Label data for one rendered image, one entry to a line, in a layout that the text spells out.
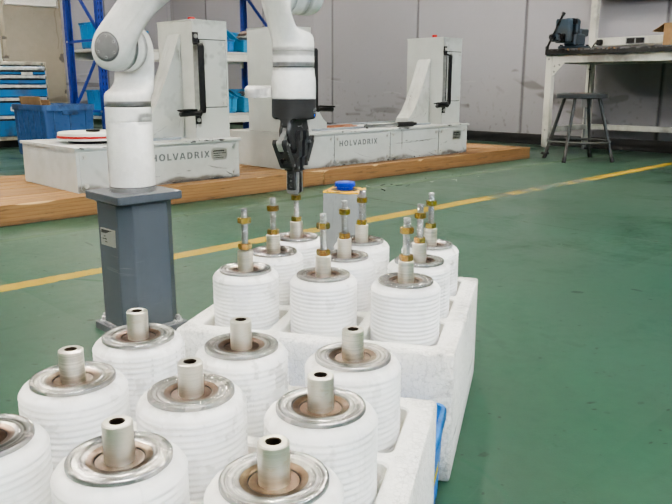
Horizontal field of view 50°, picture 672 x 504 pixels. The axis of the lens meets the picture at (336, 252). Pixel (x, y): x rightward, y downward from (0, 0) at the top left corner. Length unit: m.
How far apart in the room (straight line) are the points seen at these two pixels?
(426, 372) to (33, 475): 0.52
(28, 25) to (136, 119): 6.01
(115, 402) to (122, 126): 0.89
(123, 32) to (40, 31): 6.05
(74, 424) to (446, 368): 0.47
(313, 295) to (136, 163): 0.64
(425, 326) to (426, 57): 3.89
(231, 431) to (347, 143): 3.41
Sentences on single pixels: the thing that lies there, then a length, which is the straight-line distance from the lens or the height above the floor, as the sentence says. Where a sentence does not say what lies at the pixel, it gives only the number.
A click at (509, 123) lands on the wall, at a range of 6.72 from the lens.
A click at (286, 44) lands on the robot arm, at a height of 0.58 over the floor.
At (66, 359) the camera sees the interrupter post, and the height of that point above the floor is 0.28.
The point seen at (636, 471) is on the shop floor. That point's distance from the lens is 1.11.
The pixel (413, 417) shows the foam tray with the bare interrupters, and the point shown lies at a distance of 0.77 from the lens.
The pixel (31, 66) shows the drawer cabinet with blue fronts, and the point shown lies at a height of 0.65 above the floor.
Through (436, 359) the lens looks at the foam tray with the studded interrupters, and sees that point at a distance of 0.94.
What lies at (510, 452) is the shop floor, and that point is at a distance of 1.10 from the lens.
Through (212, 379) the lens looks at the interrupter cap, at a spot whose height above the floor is 0.25.
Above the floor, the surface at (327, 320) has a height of 0.20.
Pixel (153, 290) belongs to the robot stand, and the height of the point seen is 0.10.
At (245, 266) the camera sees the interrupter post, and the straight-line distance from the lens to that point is 1.05.
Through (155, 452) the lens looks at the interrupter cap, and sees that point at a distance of 0.56.
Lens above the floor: 0.52
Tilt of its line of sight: 13 degrees down
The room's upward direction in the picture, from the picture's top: straight up
